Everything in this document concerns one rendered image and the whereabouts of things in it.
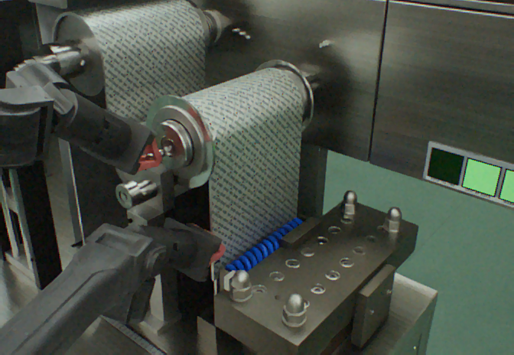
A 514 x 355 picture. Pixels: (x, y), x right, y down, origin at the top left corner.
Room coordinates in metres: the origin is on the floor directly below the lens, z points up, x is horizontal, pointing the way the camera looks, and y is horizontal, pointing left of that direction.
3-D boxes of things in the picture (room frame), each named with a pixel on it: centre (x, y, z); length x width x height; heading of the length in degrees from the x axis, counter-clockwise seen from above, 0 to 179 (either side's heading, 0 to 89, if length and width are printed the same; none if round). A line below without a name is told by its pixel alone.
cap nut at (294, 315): (0.60, -0.06, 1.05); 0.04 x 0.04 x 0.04
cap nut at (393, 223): (0.85, -0.26, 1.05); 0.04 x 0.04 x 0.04
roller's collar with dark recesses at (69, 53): (0.88, 0.33, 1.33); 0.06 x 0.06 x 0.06; 51
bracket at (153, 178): (0.73, 0.17, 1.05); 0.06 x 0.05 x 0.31; 141
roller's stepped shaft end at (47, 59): (0.84, 0.36, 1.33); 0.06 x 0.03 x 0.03; 141
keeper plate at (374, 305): (0.71, -0.21, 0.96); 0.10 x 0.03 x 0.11; 141
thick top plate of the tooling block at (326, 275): (0.76, -0.12, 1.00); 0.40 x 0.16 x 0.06; 141
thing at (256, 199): (0.80, 0.00, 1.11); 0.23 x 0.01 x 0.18; 141
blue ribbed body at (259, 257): (0.79, -0.02, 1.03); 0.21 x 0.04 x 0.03; 141
